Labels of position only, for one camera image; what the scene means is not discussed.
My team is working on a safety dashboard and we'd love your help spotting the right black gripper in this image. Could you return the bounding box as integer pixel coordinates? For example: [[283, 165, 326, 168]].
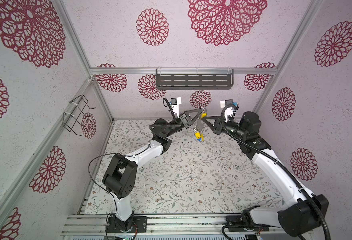
[[203, 116, 247, 143]]

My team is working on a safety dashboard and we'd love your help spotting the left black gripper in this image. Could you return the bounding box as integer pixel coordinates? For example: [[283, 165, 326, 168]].
[[165, 108, 202, 139]]

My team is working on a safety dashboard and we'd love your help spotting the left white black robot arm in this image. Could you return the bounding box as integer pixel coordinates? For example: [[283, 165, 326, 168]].
[[102, 109, 204, 232]]

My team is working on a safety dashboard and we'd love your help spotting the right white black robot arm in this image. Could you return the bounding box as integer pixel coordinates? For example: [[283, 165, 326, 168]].
[[202, 112, 331, 240]]

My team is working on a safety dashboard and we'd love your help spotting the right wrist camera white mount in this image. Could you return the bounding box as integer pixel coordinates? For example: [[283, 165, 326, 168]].
[[220, 99, 239, 123]]

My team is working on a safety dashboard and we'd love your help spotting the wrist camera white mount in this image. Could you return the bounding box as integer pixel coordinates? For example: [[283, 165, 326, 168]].
[[168, 97, 182, 118], [220, 99, 239, 123]]

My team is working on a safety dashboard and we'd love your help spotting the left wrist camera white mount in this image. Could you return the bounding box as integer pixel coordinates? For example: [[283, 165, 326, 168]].
[[168, 97, 182, 118]]

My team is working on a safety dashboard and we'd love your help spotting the black slotted wall shelf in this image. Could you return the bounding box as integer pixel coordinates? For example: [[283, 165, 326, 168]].
[[155, 69, 234, 90]]

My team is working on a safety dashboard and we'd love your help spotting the right black corrugated cable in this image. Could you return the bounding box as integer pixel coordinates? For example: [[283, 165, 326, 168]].
[[220, 104, 332, 240]]

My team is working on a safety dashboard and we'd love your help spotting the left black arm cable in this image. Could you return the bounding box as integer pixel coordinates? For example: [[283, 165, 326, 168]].
[[88, 152, 119, 205]]

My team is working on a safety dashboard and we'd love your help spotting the black wire wall rack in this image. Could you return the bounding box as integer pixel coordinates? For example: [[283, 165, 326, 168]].
[[62, 95, 95, 136]]

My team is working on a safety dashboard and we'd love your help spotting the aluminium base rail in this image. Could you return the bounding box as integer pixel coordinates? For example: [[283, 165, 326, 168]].
[[58, 214, 291, 240]]

